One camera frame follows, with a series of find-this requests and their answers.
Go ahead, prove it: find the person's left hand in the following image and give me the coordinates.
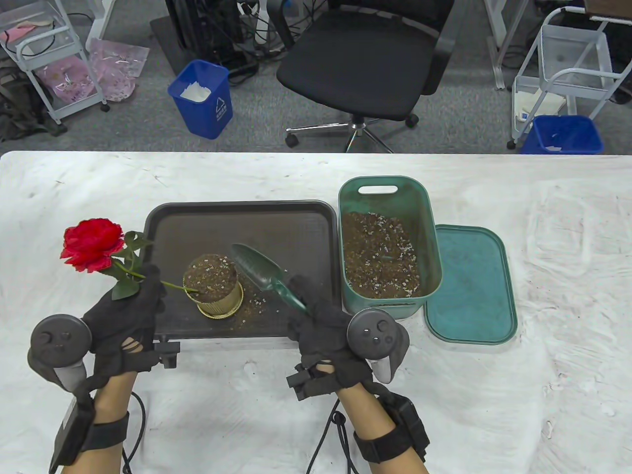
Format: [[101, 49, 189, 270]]
[[81, 264, 167, 392]]

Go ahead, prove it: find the person's right hand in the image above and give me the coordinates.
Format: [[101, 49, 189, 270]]
[[286, 275, 376, 401]]

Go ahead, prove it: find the red artificial rose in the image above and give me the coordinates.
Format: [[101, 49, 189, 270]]
[[60, 219, 199, 301]]

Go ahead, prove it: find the green garden trowel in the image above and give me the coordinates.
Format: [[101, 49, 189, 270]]
[[231, 243, 311, 315]]

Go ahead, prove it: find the teal plastic bin lid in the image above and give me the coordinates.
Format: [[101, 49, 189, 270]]
[[426, 225, 518, 345]]

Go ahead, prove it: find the dark grey handheld controller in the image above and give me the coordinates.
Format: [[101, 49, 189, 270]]
[[28, 314, 93, 391]]

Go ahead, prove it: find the gold ribbed flower pot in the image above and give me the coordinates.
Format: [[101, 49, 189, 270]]
[[183, 276, 244, 319]]

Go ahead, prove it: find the dark brown plastic tray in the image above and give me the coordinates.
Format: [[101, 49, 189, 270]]
[[131, 200, 344, 340]]

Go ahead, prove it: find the teal plastic storage bin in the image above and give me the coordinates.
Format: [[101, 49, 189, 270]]
[[338, 177, 444, 322]]

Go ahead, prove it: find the blue bin with white symbol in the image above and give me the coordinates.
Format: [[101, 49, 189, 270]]
[[167, 59, 234, 140]]

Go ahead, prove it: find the dark backpack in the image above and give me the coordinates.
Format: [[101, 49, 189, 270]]
[[0, 57, 67, 141]]

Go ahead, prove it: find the white crumpled paper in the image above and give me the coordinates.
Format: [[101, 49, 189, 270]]
[[179, 81, 213, 102]]

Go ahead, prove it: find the pink plastic bag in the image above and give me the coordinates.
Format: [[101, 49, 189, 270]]
[[88, 39, 150, 102], [37, 54, 94, 104]]

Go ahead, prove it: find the black office chair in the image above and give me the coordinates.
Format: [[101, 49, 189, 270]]
[[267, 0, 467, 153]]

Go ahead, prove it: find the plain blue waste bin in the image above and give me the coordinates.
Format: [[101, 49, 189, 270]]
[[521, 115, 604, 155]]

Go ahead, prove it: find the black computer tower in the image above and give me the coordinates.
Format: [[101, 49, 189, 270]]
[[165, 0, 247, 65]]

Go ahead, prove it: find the white power strip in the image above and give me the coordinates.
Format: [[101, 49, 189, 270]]
[[237, 0, 270, 47]]

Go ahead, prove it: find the white rolling cart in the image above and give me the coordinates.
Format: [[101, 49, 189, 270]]
[[0, 0, 110, 125], [508, 7, 632, 149]]

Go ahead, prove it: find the white desk leg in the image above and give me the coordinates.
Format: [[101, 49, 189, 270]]
[[484, 0, 529, 89]]

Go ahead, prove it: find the black mount bracket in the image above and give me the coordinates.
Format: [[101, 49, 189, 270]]
[[286, 363, 339, 401], [153, 336, 181, 369]]

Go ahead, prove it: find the white handled grey controller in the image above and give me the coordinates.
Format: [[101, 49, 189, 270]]
[[347, 308, 410, 385]]

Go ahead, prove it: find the black cable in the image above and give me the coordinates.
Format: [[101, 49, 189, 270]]
[[121, 392, 147, 474], [306, 399, 358, 474]]

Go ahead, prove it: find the black wrist strap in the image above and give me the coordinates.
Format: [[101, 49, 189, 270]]
[[81, 412, 130, 452], [353, 425, 416, 463]]

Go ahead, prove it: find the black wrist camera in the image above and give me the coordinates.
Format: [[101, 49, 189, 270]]
[[384, 393, 430, 462]]

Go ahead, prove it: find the grey wrist camera with label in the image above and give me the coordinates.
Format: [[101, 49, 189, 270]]
[[49, 395, 95, 467]]

